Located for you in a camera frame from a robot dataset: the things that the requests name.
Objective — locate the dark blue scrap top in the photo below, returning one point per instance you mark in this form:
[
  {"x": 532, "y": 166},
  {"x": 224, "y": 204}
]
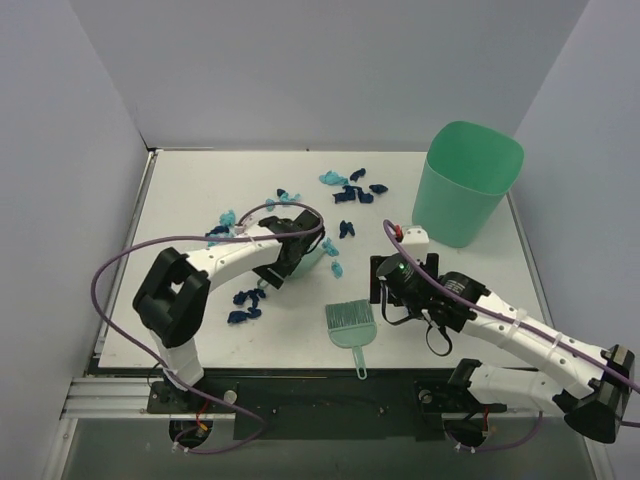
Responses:
[{"x": 356, "y": 175}]

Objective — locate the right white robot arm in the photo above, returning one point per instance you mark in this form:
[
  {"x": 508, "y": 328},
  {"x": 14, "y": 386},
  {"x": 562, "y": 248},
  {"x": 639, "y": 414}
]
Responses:
[{"x": 587, "y": 385}]

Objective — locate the dark blue scraps near left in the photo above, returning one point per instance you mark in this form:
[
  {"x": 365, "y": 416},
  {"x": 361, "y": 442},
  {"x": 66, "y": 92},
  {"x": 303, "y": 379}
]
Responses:
[{"x": 247, "y": 306}]

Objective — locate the dark blue scrap centre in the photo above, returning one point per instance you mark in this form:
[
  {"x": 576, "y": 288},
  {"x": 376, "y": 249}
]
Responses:
[{"x": 346, "y": 228}]

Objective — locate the left mixed scrap pile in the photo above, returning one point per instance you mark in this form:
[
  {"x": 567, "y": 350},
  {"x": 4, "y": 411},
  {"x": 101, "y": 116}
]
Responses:
[{"x": 224, "y": 229}]

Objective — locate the light blue scrap lower middle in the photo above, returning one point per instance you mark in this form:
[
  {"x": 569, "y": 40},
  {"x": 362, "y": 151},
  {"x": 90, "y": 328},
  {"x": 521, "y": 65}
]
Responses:
[{"x": 337, "y": 269}]

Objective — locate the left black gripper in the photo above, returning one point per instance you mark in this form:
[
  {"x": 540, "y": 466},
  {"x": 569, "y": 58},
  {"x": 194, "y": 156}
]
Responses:
[{"x": 293, "y": 250}]

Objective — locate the green hand brush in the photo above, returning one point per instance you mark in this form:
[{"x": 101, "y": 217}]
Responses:
[{"x": 351, "y": 326}]

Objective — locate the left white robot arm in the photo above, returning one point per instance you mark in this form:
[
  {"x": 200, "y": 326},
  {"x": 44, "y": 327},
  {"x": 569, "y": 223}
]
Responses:
[{"x": 172, "y": 298}]

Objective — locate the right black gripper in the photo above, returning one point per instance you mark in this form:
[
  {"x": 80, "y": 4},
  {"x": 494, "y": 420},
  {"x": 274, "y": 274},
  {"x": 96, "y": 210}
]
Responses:
[{"x": 376, "y": 281}]

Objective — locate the black mounting base plate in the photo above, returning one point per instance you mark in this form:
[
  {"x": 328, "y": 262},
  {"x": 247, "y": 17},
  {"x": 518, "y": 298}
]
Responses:
[{"x": 332, "y": 404}]

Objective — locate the light blue scrap top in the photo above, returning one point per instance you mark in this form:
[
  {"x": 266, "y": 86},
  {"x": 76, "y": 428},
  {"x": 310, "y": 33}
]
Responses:
[{"x": 332, "y": 178}]

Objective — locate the dark blue scrap right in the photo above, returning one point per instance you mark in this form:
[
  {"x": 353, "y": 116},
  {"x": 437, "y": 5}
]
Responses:
[{"x": 378, "y": 189}]

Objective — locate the green dustpan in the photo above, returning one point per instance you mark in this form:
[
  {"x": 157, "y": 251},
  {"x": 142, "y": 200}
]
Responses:
[{"x": 305, "y": 267}]

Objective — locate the green plastic waste bin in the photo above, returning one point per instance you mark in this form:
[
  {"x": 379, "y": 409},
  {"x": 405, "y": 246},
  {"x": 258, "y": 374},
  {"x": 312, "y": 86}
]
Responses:
[{"x": 468, "y": 170}]

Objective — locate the dark blue scrap cluster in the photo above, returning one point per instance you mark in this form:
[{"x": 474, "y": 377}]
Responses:
[{"x": 351, "y": 193}]

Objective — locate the light blue scrap centre-left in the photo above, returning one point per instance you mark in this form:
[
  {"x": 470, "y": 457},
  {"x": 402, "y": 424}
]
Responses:
[{"x": 281, "y": 196}]

